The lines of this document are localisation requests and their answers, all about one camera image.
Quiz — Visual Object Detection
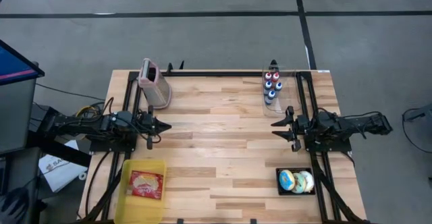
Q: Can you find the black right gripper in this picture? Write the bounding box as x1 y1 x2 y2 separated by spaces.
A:
270 105 310 152

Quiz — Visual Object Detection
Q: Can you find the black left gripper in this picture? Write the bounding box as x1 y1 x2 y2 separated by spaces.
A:
139 105 173 150

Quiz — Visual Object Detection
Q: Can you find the blue frosted toy donut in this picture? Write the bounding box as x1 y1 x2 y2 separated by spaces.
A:
278 169 296 192

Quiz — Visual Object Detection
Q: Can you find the white frosted toy donut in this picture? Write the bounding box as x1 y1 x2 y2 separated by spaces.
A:
299 170 315 193

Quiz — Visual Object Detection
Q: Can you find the green frosted toy donut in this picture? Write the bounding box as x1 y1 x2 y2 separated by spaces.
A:
292 172 307 194

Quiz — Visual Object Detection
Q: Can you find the red snack packet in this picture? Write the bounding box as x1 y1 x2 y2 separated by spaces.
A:
126 169 165 200

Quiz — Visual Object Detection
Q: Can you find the clear plastic container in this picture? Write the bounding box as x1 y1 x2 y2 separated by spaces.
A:
262 63 304 118

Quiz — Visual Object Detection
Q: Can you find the black square tray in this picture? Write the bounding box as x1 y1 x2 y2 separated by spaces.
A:
275 167 317 196

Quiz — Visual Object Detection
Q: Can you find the yellow plastic bin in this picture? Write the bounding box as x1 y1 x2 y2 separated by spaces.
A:
113 158 168 224

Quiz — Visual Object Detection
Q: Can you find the white paper sheet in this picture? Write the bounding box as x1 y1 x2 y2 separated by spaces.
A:
38 139 89 194

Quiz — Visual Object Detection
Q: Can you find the black stand leg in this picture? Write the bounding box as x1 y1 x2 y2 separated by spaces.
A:
401 102 432 123

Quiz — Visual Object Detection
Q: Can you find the grey desk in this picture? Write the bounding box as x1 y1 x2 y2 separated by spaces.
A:
0 146 43 224

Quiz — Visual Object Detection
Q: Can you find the computer monitor blue screen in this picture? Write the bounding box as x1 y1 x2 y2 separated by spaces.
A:
0 38 45 156

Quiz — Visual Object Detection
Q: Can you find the metal box grater pink handle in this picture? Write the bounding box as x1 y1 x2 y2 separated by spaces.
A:
137 57 173 111

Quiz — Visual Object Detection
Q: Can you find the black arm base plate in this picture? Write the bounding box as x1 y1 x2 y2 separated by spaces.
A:
89 129 138 152
302 125 352 152

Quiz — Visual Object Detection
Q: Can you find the yellow cable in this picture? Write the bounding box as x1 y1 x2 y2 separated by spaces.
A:
76 105 99 117

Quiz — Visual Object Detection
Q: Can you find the thin black floor cable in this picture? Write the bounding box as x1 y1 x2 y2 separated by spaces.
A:
35 83 102 103

